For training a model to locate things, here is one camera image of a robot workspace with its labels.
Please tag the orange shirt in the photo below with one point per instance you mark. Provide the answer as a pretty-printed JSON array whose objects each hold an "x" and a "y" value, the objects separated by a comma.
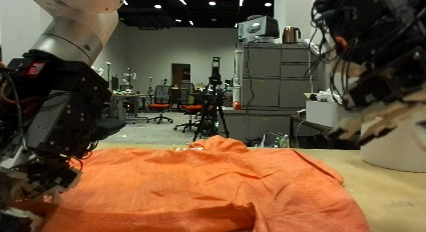
[{"x": 200, "y": 192}]

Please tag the white plastic bag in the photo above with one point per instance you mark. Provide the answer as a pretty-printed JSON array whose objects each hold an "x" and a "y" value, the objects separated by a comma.
[{"x": 326, "y": 96}]

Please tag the thin stand with white head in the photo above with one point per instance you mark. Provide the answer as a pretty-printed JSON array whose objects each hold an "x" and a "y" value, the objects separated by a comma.
[{"x": 108, "y": 75}]

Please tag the wooden desk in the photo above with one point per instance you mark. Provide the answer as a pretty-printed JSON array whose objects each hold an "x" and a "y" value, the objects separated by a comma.
[{"x": 128, "y": 96}]

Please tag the white storage box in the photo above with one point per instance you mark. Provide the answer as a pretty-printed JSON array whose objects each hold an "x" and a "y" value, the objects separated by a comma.
[{"x": 319, "y": 113}]

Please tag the copper kettle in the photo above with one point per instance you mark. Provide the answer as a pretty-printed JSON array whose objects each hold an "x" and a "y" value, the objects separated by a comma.
[{"x": 290, "y": 35}]

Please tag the orange seat office chair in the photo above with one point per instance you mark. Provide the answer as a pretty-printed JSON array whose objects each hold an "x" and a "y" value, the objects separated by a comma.
[
  {"x": 190, "y": 108},
  {"x": 160, "y": 107}
]

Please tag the dark side table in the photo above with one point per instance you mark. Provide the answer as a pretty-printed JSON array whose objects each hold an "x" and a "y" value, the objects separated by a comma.
[{"x": 310, "y": 125}]

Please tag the tall grey filing cabinet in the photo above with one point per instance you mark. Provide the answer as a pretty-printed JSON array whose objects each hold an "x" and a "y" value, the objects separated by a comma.
[{"x": 261, "y": 78}]

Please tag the grey box device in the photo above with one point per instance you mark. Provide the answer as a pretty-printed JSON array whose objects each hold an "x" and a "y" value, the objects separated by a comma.
[{"x": 258, "y": 28}]

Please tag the white cylindrical plant pot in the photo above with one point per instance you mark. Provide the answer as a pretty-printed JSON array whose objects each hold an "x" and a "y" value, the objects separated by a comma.
[{"x": 399, "y": 155}]

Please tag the brown door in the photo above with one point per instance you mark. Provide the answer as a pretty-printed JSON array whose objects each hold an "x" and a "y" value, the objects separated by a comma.
[{"x": 178, "y": 73}]

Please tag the green bottles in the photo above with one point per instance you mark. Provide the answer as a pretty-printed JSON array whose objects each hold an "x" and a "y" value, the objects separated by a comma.
[{"x": 282, "y": 141}]

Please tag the low grey cabinet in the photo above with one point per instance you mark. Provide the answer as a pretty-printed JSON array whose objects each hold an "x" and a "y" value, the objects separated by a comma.
[{"x": 253, "y": 123}]

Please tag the red ball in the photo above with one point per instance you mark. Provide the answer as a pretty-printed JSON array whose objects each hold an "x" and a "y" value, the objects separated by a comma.
[{"x": 236, "y": 105}]

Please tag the black camera tripod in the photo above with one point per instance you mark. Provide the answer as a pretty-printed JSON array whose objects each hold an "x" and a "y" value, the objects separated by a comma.
[{"x": 213, "y": 92}]

